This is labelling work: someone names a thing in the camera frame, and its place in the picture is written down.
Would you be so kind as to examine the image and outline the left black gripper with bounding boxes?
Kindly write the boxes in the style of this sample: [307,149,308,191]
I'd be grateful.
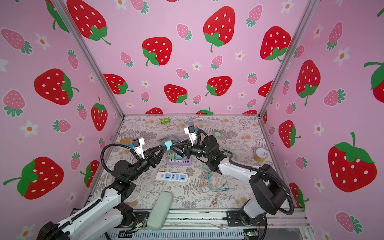
[128,145,165,185]

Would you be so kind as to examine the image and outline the small clear packet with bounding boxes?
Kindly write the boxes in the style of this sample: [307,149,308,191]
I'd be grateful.
[189,117,203,122]

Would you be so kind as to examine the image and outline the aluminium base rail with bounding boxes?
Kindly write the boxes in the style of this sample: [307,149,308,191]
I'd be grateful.
[65,208,313,240]

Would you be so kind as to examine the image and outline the pale green oblong case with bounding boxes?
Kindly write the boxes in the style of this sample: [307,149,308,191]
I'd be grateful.
[146,192,173,231]

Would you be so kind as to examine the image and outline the yellow tape roll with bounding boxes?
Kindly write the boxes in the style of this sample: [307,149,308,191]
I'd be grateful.
[254,148,269,163]

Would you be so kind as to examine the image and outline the white power cord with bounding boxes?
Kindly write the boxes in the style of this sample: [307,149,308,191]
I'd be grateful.
[109,167,145,202]

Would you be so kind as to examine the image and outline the green snack packet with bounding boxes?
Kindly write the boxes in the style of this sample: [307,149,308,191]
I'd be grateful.
[161,118,170,124]

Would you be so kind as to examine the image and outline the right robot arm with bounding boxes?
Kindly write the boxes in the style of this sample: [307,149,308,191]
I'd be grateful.
[166,128,295,225]

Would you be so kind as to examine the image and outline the purple power strip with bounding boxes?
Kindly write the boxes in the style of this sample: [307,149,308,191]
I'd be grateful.
[166,158,192,167]

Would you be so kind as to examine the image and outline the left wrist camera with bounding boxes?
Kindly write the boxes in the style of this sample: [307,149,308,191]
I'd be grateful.
[129,138,145,158]

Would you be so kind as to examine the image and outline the orange pink cable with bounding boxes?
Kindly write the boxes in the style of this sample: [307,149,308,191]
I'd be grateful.
[202,176,220,208]

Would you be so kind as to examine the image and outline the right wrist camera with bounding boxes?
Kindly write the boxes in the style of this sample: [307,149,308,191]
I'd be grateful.
[184,126,197,146]

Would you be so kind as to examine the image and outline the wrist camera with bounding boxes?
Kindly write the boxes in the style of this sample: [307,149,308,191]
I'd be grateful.
[184,126,197,146]
[129,138,145,158]

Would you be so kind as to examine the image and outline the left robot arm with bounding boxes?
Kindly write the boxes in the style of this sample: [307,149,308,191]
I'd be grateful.
[37,144,168,240]

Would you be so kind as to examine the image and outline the tangled teal cables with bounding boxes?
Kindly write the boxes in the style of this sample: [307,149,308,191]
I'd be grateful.
[200,167,232,193]

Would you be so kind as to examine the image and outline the white blue power strip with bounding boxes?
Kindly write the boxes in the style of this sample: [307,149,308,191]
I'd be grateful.
[156,171,188,184]

